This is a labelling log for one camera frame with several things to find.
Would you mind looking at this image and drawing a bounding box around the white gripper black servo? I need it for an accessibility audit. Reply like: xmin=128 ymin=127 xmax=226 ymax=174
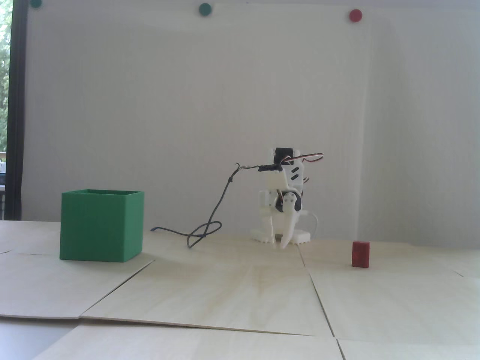
xmin=259 ymin=189 xmax=303 ymax=251

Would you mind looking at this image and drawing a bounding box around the red block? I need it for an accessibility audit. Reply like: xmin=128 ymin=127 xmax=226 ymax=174
xmin=351 ymin=241 xmax=371 ymax=269

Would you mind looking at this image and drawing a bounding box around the green box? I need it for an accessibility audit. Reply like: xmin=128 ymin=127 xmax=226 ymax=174
xmin=60 ymin=189 xmax=145 ymax=263

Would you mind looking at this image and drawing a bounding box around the white power cable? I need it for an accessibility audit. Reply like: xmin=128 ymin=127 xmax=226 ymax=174
xmin=304 ymin=211 xmax=320 ymax=239

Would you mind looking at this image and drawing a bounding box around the dark camera cable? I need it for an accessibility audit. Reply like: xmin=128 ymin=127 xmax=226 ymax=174
xmin=151 ymin=162 xmax=263 ymax=249

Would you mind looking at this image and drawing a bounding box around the red white servo cable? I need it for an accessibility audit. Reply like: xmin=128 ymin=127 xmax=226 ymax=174
xmin=284 ymin=151 xmax=325 ymax=165

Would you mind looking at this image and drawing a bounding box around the white wall board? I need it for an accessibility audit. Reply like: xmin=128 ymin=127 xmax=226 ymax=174
xmin=23 ymin=0 xmax=370 ymax=240

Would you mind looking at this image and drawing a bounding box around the black window frame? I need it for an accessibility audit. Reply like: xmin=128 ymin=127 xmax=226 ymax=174
xmin=10 ymin=0 xmax=29 ymax=221

